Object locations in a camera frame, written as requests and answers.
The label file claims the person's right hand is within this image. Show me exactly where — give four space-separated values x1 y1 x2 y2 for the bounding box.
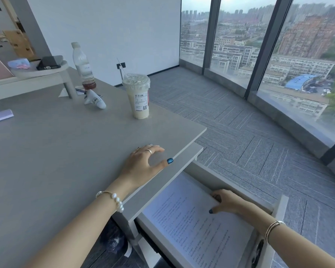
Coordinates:
208 189 259 221

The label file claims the person's left hand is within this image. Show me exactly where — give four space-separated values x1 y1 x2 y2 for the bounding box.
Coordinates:
118 144 174 191

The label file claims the clear plastic bottle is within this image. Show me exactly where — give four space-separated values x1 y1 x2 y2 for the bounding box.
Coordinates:
71 42 97 91

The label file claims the person's right forearm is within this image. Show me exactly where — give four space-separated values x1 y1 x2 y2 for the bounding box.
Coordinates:
251 207 335 268

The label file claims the gold bangle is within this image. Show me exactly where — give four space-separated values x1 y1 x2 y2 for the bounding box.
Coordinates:
265 220 286 244

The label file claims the plastic milk tea cup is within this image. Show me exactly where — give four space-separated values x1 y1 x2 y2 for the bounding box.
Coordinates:
122 74 151 120

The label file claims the blue pink pouch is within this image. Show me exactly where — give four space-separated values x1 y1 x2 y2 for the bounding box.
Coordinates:
7 58 31 70

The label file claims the white paper stack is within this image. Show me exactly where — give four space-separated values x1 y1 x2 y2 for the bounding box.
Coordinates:
0 109 15 125

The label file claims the pearl bracelet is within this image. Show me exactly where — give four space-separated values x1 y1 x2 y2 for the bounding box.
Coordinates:
96 190 125 213

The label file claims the person's left forearm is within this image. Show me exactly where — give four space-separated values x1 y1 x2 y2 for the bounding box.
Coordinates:
28 178 136 268

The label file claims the black phone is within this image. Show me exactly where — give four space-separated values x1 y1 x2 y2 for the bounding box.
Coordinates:
36 56 61 71

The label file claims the white desk riser shelf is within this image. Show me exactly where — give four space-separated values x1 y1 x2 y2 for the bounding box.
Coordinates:
0 59 79 102

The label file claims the clear drinking straw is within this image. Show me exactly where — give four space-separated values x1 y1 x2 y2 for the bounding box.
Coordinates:
116 58 128 78

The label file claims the white desk drawer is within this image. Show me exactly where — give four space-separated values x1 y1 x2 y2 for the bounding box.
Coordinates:
134 160 290 268

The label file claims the white aeroplane toy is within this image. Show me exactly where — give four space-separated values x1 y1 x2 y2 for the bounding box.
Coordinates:
83 89 107 110

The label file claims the printed white paper sheet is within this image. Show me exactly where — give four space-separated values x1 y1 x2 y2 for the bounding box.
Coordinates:
142 171 255 268

